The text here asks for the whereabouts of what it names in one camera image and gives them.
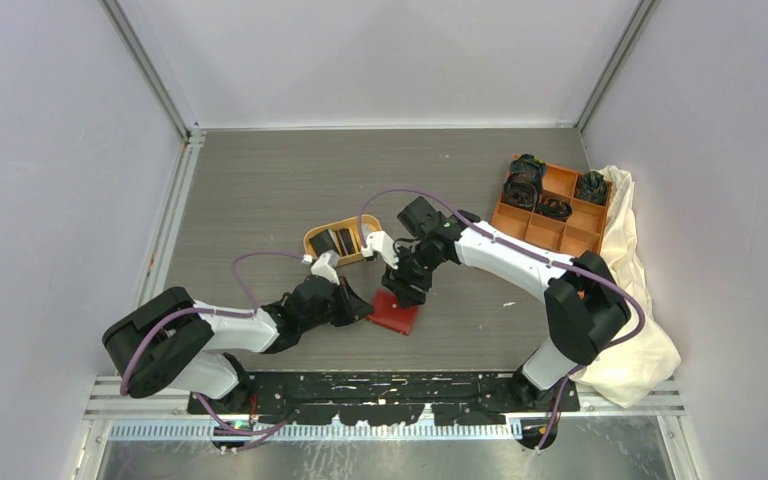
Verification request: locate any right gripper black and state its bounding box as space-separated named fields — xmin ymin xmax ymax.
xmin=382 ymin=239 xmax=445 ymax=310

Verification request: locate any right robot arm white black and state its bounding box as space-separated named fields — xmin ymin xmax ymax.
xmin=362 ymin=196 xmax=632 ymax=411

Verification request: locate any cream cloth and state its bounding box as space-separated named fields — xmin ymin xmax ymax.
xmin=572 ymin=165 xmax=682 ymax=409

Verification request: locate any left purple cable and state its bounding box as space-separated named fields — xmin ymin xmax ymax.
xmin=118 ymin=250 xmax=312 ymax=453

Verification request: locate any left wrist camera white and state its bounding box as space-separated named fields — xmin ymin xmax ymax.
xmin=301 ymin=250 xmax=340 ymax=285

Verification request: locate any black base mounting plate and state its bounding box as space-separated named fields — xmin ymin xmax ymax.
xmin=187 ymin=371 xmax=580 ymax=426

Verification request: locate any rolled black belt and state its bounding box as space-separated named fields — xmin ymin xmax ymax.
xmin=502 ymin=173 xmax=543 ymax=211

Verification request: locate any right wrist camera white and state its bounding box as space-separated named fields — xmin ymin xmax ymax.
xmin=361 ymin=230 xmax=399 ymax=269

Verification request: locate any red card holder wallet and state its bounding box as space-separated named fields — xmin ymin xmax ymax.
xmin=367 ymin=289 xmax=420 ymax=336

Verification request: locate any orange oval card tray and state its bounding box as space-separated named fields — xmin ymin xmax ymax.
xmin=302 ymin=214 xmax=382 ymax=267

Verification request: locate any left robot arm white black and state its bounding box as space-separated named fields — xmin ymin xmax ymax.
xmin=102 ymin=275 xmax=374 ymax=413

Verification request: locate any coiled black strap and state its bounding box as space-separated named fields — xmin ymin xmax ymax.
xmin=534 ymin=197 xmax=573 ymax=223

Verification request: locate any orange compartment organizer tray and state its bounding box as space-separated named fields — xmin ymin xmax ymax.
xmin=490 ymin=161 xmax=613 ymax=256

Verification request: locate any rolled green dark belt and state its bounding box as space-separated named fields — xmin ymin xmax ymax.
xmin=574 ymin=170 xmax=610 ymax=206

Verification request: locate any rolled dark patterned belt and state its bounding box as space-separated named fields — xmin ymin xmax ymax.
xmin=508 ymin=154 xmax=548 ymax=179

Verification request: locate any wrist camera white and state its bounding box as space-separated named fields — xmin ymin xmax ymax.
xmin=301 ymin=250 xmax=340 ymax=285
xmin=361 ymin=230 xmax=399 ymax=269

